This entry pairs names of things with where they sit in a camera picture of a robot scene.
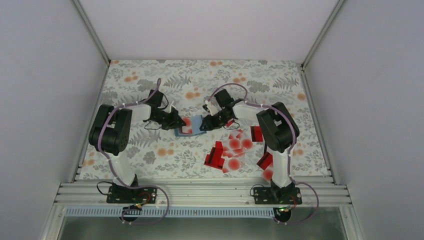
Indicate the floral patterned table mat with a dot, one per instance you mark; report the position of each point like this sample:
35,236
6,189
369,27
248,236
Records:
156,153

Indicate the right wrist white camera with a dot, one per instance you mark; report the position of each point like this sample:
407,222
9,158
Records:
210,108

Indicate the red black striped card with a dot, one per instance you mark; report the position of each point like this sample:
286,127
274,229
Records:
229,123

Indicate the dark red striped card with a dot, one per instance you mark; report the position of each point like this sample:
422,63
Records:
256,134

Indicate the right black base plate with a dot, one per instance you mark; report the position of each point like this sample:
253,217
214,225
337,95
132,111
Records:
266,196

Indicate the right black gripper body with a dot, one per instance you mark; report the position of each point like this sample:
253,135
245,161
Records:
220,122

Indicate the wrist white camera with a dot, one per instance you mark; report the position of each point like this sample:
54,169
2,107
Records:
210,108
170,108

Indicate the blue slotted cable duct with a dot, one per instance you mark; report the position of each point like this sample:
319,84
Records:
172,212

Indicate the red card with stripe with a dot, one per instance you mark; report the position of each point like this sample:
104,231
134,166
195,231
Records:
214,158

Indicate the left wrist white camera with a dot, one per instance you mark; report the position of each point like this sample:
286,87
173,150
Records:
170,108

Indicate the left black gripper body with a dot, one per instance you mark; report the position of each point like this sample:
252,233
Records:
165,120

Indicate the aluminium rail frame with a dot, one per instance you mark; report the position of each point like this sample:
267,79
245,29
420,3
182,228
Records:
206,192

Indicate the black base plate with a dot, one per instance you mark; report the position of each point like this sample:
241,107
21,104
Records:
122,195
266,196

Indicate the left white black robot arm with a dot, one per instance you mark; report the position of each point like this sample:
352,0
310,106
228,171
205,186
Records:
110,135

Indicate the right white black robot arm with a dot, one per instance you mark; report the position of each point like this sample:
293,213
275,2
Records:
278,129

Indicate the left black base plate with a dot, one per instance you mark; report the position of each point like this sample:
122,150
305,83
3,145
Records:
122,195

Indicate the teal leather card holder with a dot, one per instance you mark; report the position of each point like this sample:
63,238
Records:
192,127

